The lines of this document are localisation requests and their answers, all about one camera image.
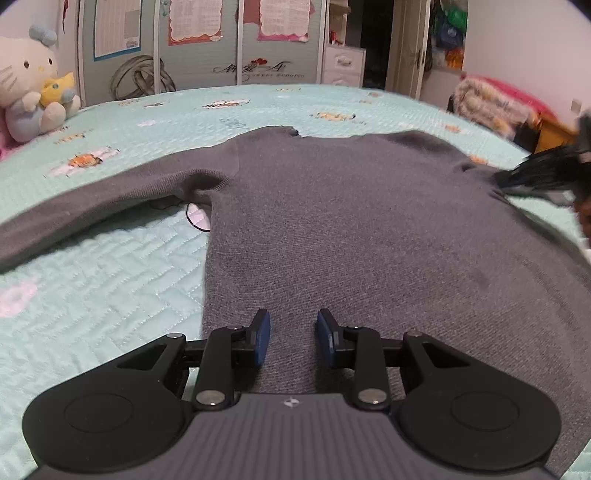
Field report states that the person's right hand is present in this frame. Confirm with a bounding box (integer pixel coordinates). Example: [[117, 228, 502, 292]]
[[574, 193, 591, 241]]

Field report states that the green plastic bag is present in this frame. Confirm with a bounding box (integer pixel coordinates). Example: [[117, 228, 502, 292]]
[[438, 6, 469, 29]]

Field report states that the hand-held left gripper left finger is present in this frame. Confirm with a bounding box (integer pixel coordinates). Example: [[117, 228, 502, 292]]
[[113, 308, 271, 412]]

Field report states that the orange-bordered poster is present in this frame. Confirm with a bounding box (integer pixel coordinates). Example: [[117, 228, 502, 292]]
[[167, 0, 225, 47]]

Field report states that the blue-bordered poster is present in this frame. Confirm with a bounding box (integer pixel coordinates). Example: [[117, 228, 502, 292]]
[[93, 0, 142, 62]]

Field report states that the pink-bordered poster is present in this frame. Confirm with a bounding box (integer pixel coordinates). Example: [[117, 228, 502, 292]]
[[256, 0, 311, 44]]

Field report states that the black chair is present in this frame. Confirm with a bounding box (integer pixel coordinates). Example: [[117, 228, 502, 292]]
[[512, 119, 542, 154]]

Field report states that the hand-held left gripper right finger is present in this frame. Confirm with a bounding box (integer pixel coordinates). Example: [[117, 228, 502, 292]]
[[315, 308, 482, 411]]

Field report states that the white door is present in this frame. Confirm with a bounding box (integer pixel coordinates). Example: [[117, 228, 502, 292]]
[[385, 0, 433, 101]]

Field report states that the red blanket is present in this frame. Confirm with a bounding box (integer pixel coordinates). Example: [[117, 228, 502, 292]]
[[465, 73, 553, 117]]

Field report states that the white sliding-door wardrobe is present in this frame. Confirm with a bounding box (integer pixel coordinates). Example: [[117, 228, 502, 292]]
[[76, 0, 329, 108]]

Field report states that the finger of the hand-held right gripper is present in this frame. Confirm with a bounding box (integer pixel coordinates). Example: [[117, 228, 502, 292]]
[[496, 145, 579, 198]]

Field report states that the wooden bedside cabinet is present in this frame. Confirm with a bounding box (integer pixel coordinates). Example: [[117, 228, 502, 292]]
[[532, 112, 583, 156]]

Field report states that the white drawer cabinet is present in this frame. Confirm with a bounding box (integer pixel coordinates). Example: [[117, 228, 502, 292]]
[[320, 43, 367, 89]]

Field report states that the teal bee-print bedspread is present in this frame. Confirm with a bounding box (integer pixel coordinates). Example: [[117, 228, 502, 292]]
[[0, 83, 591, 480]]

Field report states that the blue bag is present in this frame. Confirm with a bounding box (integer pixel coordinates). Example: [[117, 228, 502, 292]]
[[435, 20, 463, 50]]

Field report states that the grey knit sweater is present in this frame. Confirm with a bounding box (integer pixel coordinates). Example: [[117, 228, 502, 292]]
[[0, 126, 591, 468]]

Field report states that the folded floral quilt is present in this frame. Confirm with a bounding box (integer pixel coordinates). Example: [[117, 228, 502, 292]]
[[449, 75, 533, 140]]

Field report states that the white cat plush toy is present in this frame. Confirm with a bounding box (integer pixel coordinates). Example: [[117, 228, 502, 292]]
[[0, 24, 82, 145]]

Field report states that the white corner shelf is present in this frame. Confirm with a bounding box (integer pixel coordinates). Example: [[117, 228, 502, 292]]
[[325, 0, 352, 48]]

